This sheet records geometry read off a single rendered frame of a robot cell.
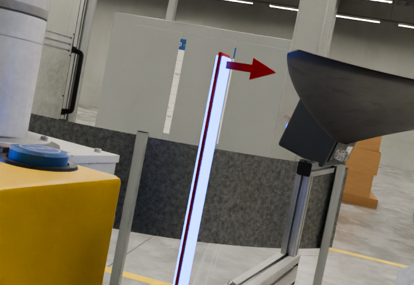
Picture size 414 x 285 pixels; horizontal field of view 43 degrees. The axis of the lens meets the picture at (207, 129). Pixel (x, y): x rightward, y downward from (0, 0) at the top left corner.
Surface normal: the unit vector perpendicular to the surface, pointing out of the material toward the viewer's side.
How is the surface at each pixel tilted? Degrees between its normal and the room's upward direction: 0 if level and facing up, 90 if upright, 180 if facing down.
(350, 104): 162
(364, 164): 90
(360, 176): 90
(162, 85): 90
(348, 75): 168
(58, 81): 90
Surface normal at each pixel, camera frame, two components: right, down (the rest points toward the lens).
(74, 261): 0.89, 0.19
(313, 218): 0.55, 0.15
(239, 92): -0.21, 0.01
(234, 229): 0.35, 0.11
